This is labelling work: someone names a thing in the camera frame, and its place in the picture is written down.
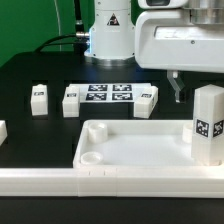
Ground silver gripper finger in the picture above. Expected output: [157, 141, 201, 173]
[167, 70, 185, 103]

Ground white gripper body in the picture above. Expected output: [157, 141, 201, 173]
[135, 0, 224, 73]

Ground white desk top tray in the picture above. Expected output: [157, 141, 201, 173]
[72, 119, 224, 170]

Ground white left fence block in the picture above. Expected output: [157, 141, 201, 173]
[0, 120, 7, 146]

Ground white marker base plate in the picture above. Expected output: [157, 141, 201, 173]
[65, 83, 151, 103]

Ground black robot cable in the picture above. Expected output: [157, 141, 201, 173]
[34, 0, 91, 53]

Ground white front fence rail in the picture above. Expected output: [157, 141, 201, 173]
[0, 167, 224, 198]

